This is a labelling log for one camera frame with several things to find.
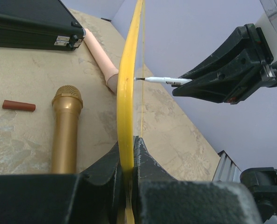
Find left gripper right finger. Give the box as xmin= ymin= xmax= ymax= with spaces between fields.
xmin=132 ymin=137 xmax=262 ymax=224

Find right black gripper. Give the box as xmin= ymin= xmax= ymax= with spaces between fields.
xmin=172 ymin=23 xmax=277 ymax=105

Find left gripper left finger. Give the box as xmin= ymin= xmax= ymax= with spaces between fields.
xmin=0 ymin=145 xmax=124 ymax=224

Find red white marker pen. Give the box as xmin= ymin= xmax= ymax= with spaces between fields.
xmin=134 ymin=77 xmax=192 ymax=86

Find yellow framed whiteboard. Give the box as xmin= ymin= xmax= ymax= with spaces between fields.
xmin=117 ymin=0 xmax=145 ymax=224

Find red marker cap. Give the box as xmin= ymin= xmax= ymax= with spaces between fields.
xmin=2 ymin=100 xmax=36 ymax=112

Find gold microphone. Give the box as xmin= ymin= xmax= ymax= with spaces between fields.
xmin=51 ymin=85 xmax=83 ymax=174

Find pink microphone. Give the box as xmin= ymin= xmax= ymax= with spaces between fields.
xmin=84 ymin=28 xmax=119 ymax=94

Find black hard case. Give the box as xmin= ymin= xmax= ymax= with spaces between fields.
xmin=0 ymin=0 xmax=86 ymax=51

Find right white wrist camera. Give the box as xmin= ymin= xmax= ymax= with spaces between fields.
xmin=256 ymin=0 xmax=277 ymax=64

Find aluminium frame rails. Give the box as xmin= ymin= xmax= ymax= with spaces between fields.
xmin=213 ymin=151 xmax=241 ymax=182

